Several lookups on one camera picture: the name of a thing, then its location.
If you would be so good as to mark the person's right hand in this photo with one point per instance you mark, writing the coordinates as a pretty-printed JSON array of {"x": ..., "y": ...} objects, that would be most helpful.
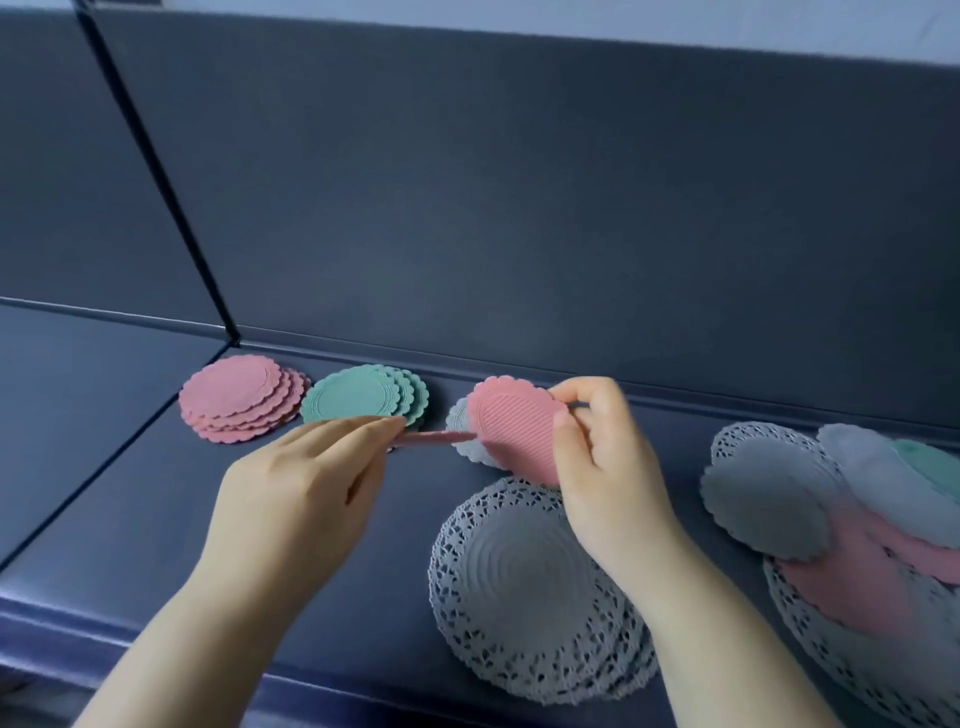
[{"x": 615, "y": 495}]

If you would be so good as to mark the person's left hand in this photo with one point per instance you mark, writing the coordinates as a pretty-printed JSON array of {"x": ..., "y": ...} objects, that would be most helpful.
[{"x": 292, "y": 510}]

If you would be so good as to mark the stack of green coasters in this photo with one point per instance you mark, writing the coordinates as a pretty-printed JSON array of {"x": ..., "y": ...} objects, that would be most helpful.
[{"x": 352, "y": 394}]

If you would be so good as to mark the stack of pink coasters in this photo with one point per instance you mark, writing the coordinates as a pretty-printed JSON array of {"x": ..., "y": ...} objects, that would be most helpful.
[{"x": 232, "y": 390}]

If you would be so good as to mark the mixed pile of coasters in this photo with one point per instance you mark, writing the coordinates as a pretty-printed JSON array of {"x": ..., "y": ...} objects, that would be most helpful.
[{"x": 847, "y": 585}]

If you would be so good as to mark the person's right forearm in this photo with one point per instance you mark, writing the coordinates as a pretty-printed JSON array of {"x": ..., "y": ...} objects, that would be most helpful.
[{"x": 720, "y": 660}]

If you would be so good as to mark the black slotted shelf upright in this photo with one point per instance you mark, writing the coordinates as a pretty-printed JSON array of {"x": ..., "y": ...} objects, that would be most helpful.
[{"x": 157, "y": 187}]

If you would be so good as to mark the clear shelf edge rail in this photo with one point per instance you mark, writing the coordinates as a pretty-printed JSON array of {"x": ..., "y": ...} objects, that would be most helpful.
[{"x": 75, "y": 637}]

